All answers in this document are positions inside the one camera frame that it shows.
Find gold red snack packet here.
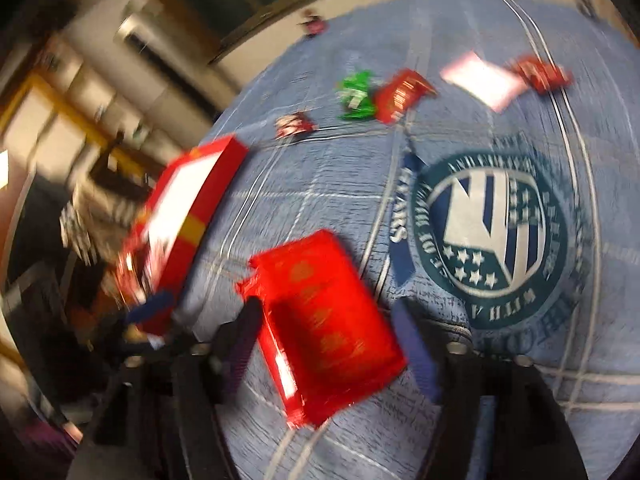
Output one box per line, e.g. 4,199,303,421
115,231,160,309

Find large red packet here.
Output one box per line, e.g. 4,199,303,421
235,230,406,428

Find small dark red packet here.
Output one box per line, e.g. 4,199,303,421
274,112,318,139

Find green snack packet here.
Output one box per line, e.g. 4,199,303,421
337,70,376,120

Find red crinkled snack packet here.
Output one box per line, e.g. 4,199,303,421
373,68,437,125

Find white snack packet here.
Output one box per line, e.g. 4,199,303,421
439,51,529,113

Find red shallow tray box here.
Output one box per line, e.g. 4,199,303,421
126,134,248,337

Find silver tower air conditioner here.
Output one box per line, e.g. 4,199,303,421
115,11,239,122

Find blue plaid tablecloth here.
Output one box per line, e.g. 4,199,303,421
176,0,639,479

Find small dark red bottle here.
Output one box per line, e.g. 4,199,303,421
300,9,328,38

